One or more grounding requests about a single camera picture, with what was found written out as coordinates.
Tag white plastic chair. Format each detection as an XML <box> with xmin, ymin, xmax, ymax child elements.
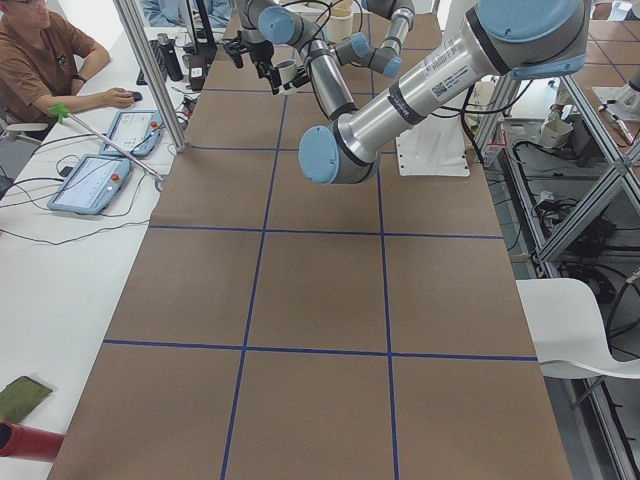
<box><xmin>516</xmin><ymin>278</ymin><xmax>639</xmax><ymax>380</ymax></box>

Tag green cloth pouch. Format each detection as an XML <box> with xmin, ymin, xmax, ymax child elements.
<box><xmin>1</xmin><ymin>376</ymin><xmax>53</xmax><ymax>423</ymax></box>

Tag black keyboard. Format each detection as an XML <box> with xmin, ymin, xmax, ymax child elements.
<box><xmin>135</xmin><ymin>39</ymin><xmax>166</xmax><ymax>86</ymax></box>

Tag black water bottle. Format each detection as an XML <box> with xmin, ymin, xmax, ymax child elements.
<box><xmin>157</xmin><ymin>33</ymin><xmax>184</xmax><ymax>82</ymax></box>

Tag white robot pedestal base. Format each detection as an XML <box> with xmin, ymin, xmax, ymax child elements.
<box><xmin>395</xmin><ymin>74</ymin><xmax>472</xmax><ymax>178</ymax></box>

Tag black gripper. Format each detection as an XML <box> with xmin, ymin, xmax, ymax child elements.
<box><xmin>291</xmin><ymin>67</ymin><xmax>312</xmax><ymax>90</ymax></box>
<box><xmin>222</xmin><ymin>29</ymin><xmax>282</xmax><ymax>94</ymax></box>

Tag aluminium frame rack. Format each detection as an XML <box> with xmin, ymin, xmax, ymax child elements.
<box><xmin>487</xmin><ymin>69</ymin><xmax>640</xmax><ymax>480</ymax></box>

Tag aluminium frame post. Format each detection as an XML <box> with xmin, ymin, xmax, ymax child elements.
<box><xmin>113</xmin><ymin>0</ymin><xmax>186</xmax><ymax>153</ymax></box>

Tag red cylinder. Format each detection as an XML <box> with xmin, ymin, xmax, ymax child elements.
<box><xmin>1</xmin><ymin>422</ymin><xmax>65</xmax><ymax>463</ymax></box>

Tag lower blue teach pendant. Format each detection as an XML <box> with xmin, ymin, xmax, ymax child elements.
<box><xmin>47</xmin><ymin>155</ymin><xmax>131</xmax><ymax>215</ymax></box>

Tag white plastic mug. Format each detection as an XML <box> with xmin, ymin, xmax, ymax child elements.
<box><xmin>275</xmin><ymin>59</ymin><xmax>298</xmax><ymax>95</ymax></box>

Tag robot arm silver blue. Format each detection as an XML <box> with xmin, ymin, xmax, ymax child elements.
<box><xmin>301</xmin><ymin>1</ymin><xmax>416</xmax><ymax>79</ymax></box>
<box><xmin>237</xmin><ymin>1</ymin><xmax>591</xmax><ymax>184</ymax></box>

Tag black monitor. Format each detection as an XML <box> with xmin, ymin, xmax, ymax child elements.
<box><xmin>184</xmin><ymin>0</ymin><xmax>217</xmax><ymax>60</ymax></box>

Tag upper blue teach pendant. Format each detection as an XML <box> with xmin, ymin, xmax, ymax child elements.
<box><xmin>106</xmin><ymin>110</ymin><xmax>164</xmax><ymax>158</ymax></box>

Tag metal rod with green clip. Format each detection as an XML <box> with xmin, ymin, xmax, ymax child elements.
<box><xmin>48</xmin><ymin>102</ymin><xmax>168</xmax><ymax>192</ymax></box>

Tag blue teach pendant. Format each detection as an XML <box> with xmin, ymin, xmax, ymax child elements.
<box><xmin>106</xmin><ymin>110</ymin><xmax>164</xmax><ymax>158</ymax></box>
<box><xmin>47</xmin><ymin>155</ymin><xmax>131</xmax><ymax>215</ymax></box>

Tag person in brown shirt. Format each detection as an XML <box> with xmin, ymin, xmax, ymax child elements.
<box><xmin>1</xmin><ymin>1</ymin><xmax>134</xmax><ymax>127</ymax></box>

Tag black computer mouse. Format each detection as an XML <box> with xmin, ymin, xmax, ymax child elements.
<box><xmin>129</xmin><ymin>91</ymin><xmax>143</xmax><ymax>102</ymax></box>

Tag white lidded bin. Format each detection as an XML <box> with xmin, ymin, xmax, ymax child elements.
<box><xmin>326</xmin><ymin>1</ymin><xmax>353</xmax><ymax>43</ymax></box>

